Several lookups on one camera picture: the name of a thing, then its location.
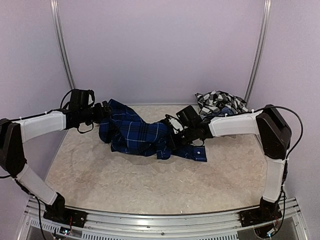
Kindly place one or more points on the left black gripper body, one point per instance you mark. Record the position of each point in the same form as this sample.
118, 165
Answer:
99, 114

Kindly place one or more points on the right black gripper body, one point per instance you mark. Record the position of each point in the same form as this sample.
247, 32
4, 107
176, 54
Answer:
182, 140

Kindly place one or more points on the blue plaid long sleeve shirt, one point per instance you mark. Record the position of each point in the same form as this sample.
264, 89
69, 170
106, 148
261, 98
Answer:
126, 132

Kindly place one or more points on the light blue plastic basket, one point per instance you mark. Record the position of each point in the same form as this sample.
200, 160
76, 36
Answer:
205, 112

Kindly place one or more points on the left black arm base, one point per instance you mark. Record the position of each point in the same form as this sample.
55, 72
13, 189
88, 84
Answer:
59, 213

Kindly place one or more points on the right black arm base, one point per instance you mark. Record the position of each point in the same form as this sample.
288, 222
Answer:
265, 212

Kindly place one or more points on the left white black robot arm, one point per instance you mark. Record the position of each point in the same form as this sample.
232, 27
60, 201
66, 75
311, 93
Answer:
81, 108

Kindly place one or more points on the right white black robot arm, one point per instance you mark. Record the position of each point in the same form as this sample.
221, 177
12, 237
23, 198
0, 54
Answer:
267, 123

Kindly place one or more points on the black white checkered shirt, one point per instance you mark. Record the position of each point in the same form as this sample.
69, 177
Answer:
216, 100

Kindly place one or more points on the small blue check shirt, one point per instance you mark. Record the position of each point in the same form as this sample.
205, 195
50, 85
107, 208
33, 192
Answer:
224, 111

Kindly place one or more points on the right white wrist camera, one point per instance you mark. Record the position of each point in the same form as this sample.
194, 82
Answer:
175, 124

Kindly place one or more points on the left aluminium frame post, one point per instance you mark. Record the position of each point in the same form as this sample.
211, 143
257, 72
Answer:
57, 23

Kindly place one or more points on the aluminium frame post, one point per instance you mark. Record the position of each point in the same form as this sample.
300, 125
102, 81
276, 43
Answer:
259, 49
57, 23

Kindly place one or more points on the front aluminium rail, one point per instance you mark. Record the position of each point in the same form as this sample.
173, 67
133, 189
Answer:
219, 225

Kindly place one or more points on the right aluminium frame post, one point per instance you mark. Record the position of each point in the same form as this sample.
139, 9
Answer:
259, 49

